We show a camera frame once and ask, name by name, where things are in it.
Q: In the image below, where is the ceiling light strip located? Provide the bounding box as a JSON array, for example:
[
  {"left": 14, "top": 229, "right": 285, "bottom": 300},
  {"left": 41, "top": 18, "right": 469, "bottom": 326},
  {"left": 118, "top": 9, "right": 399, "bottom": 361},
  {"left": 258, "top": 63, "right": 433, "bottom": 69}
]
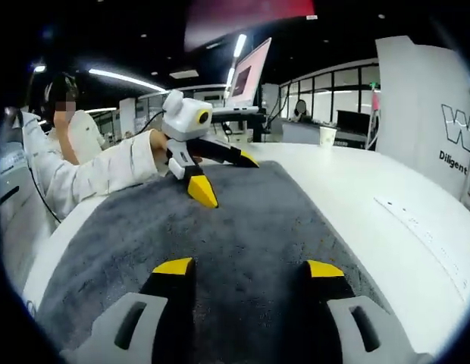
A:
[{"left": 88, "top": 67, "right": 167, "bottom": 93}]

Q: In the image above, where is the standing desk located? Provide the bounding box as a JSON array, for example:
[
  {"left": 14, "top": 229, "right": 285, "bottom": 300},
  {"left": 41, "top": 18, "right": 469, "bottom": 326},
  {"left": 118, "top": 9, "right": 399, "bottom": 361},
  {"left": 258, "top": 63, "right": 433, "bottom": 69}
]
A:
[{"left": 210, "top": 105, "right": 267, "bottom": 142}]

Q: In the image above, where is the grey towel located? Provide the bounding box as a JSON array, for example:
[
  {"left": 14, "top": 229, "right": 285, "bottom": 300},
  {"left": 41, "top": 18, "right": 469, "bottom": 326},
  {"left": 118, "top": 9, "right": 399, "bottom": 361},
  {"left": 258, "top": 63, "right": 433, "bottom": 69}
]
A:
[{"left": 36, "top": 160, "right": 391, "bottom": 364}]

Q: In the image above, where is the large display screen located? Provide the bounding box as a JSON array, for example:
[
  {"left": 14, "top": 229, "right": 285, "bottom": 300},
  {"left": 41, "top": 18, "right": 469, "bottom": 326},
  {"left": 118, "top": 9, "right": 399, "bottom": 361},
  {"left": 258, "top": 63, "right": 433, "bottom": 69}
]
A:
[{"left": 226, "top": 36, "right": 273, "bottom": 108}]

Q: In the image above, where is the black cable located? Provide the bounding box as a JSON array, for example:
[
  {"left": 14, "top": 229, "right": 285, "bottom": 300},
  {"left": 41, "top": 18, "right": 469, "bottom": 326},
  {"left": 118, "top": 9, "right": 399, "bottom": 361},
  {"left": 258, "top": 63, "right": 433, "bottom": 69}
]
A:
[{"left": 14, "top": 108, "right": 64, "bottom": 224}]

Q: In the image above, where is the black monitor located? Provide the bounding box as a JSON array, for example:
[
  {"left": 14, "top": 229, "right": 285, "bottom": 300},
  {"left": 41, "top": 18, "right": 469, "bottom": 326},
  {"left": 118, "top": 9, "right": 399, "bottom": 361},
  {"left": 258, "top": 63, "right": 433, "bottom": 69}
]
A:
[{"left": 337, "top": 109, "right": 372, "bottom": 133}]

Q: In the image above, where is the person's left hand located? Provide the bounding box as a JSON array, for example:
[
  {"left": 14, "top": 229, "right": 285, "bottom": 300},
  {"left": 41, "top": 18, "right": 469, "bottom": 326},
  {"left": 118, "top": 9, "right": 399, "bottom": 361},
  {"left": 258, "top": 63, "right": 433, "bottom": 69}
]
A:
[{"left": 148, "top": 128, "right": 170, "bottom": 162}]

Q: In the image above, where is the white paper cup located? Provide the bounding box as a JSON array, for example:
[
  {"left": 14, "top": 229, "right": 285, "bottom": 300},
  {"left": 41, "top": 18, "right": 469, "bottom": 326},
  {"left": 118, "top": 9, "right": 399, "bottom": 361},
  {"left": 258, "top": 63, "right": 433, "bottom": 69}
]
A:
[{"left": 318, "top": 126, "right": 337, "bottom": 147}]

